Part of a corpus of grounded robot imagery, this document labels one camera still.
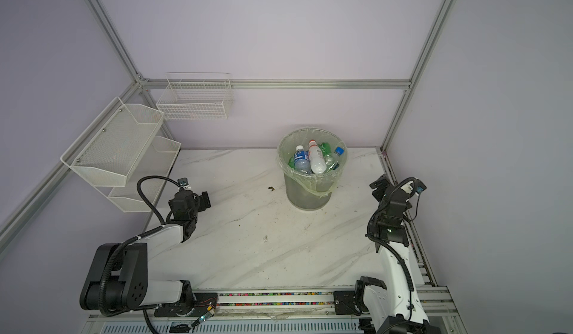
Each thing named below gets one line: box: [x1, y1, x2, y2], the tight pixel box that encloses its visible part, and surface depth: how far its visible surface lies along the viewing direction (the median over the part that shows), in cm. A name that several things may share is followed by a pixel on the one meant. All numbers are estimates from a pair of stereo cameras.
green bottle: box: [318, 142, 332, 157], surface depth 92 cm
